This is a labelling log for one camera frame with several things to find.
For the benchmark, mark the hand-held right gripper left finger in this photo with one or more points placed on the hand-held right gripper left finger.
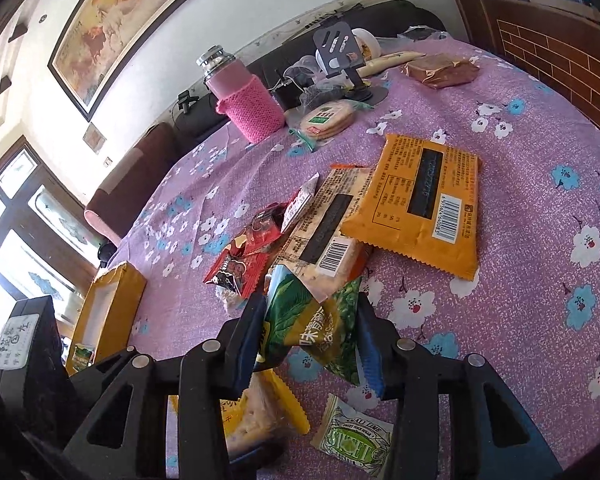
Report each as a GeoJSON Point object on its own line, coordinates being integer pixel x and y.
{"type": "Point", "coordinates": [247, 340]}

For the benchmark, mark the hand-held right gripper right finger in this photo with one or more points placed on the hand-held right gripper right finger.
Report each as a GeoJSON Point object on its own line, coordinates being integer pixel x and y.
{"type": "Point", "coordinates": [372, 355]}

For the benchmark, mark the green pea snack packet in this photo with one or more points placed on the green pea snack packet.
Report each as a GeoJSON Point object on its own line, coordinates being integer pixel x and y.
{"type": "Point", "coordinates": [82, 355]}
{"type": "Point", "coordinates": [310, 330]}

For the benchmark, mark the yellow cracker packet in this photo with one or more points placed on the yellow cracker packet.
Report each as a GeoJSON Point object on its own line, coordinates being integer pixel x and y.
{"type": "Point", "coordinates": [252, 410]}

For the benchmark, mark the red dark-centre candy packet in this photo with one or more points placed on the red dark-centre candy packet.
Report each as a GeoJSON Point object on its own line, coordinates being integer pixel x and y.
{"type": "Point", "coordinates": [232, 270]}

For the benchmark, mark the green white small packet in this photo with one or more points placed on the green white small packet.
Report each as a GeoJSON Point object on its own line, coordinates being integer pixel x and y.
{"type": "Point", "coordinates": [352, 432]}

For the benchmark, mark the red gold-swirl snack packet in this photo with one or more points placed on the red gold-swirl snack packet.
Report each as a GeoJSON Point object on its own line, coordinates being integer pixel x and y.
{"type": "Point", "coordinates": [252, 240]}

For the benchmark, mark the yellow cardboard tray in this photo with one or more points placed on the yellow cardboard tray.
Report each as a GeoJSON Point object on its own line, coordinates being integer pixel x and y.
{"type": "Point", "coordinates": [115, 305]}

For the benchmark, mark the clear beige cracker packet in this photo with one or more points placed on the clear beige cracker packet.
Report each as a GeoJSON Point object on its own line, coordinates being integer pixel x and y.
{"type": "Point", "coordinates": [320, 240]}

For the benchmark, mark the white red-print snack packet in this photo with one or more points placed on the white red-print snack packet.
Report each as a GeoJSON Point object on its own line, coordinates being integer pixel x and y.
{"type": "Point", "coordinates": [300, 200]}

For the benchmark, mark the gold foil snack packet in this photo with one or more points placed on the gold foil snack packet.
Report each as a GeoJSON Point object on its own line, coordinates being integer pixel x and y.
{"type": "Point", "coordinates": [420, 210]}

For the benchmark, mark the wooden glass door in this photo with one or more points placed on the wooden glass door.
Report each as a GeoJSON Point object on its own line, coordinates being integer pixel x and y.
{"type": "Point", "coordinates": [30, 240]}

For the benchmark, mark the dark cloth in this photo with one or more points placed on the dark cloth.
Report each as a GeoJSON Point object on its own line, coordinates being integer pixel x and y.
{"type": "Point", "coordinates": [105, 255]}

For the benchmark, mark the purple floral tablecloth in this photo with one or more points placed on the purple floral tablecloth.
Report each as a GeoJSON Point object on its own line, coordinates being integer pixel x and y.
{"type": "Point", "coordinates": [530, 260]}

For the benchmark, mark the maroon armchair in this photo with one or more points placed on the maroon armchair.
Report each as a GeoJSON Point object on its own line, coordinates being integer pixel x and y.
{"type": "Point", "coordinates": [130, 180]}

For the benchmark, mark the round crackers green-label packet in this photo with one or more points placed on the round crackers green-label packet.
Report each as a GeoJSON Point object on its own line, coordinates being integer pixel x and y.
{"type": "Point", "coordinates": [327, 120]}

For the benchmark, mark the pink thermos with knitted sleeve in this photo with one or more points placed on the pink thermos with knitted sleeve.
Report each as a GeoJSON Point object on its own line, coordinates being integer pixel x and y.
{"type": "Point", "coordinates": [240, 100]}

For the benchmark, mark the black hand-held device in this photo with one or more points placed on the black hand-held device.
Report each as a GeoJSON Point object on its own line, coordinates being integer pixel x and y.
{"type": "Point", "coordinates": [185, 101]}

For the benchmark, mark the black leather sofa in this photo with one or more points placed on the black leather sofa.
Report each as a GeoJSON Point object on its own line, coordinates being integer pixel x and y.
{"type": "Point", "coordinates": [270, 62]}

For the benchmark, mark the brown wrapped packet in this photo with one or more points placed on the brown wrapped packet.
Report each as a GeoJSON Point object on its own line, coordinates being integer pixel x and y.
{"type": "Point", "coordinates": [440, 70]}

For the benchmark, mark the cream banana-shaped item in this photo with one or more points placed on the cream banana-shaped item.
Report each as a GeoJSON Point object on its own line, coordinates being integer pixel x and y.
{"type": "Point", "coordinates": [392, 61]}

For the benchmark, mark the grey phone stand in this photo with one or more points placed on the grey phone stand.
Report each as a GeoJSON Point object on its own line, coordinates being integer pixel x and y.
{"type": "Point", "coordinates": [337, 55]}

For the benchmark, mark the white jar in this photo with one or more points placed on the white jar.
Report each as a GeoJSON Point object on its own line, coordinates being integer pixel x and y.
{"type": "Point", "coordinates": [367, 42]}

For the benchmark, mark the clear plastic bag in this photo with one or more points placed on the clear plastic bag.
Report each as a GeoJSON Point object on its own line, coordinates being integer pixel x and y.
{"type": "Point", "coordinates": [420, 34]}

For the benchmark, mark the wooden television cabinet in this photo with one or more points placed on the wooden television cabinet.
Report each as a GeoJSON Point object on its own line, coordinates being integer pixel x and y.
{"type": "Point", "coordinates": [555, 60]}

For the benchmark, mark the small wall plaque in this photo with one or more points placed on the small wall plaque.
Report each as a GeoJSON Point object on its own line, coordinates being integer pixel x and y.
{"type": "Point", "coordinates": [94, 136]}

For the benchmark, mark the framed wall painting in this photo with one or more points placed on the framed wall painting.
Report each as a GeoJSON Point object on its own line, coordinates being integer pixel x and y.
{"type": "Point", "coordinates": [125, 25]}

